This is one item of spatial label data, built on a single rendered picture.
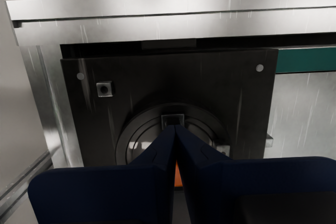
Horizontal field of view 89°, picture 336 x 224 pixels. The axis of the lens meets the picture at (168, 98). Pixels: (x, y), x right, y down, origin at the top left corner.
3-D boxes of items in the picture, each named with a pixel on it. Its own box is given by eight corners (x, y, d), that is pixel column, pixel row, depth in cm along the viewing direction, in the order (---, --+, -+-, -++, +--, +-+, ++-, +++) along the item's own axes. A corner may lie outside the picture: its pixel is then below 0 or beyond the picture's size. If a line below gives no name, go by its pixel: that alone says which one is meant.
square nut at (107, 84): (99, 81, 19) (95, 83, 18) (113, 80, 19) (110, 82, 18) (101, 94, 20) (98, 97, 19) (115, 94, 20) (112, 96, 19)
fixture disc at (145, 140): (111, 100, 20) (105, 106, 18) (231, 94, 20) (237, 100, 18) (125, 194, 24) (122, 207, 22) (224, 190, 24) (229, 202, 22)
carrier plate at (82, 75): (68, 57, 20) (57, 58, 18) (269, 48, 20) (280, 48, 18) (100, 210, 27) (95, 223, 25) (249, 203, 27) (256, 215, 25)
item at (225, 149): (212, 138, 19) (216, 146, 18) (225, 138, 19) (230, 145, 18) (211, 153, 20) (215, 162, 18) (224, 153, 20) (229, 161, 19)
